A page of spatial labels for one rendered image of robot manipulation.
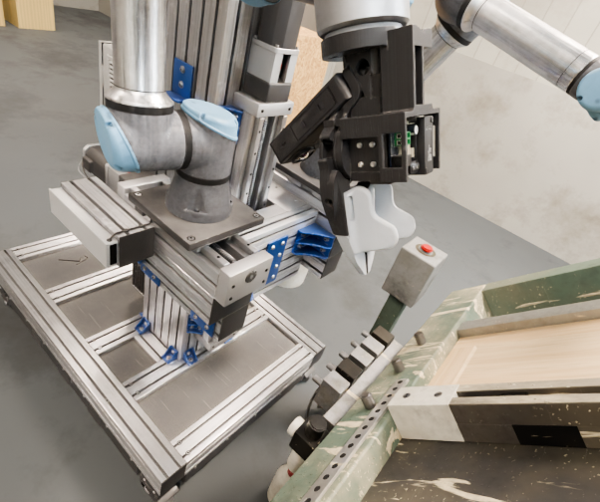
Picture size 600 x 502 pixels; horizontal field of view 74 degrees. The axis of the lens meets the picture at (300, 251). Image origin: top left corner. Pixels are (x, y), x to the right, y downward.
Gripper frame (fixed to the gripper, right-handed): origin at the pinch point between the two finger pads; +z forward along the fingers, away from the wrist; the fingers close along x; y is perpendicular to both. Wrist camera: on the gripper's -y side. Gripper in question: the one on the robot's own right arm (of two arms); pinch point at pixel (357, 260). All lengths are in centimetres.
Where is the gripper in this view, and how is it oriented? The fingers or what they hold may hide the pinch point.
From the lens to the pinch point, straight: 40.5
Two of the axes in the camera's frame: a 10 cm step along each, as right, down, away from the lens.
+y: 7.7, 1.1, -6.2
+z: 1.1, 9.4, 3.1
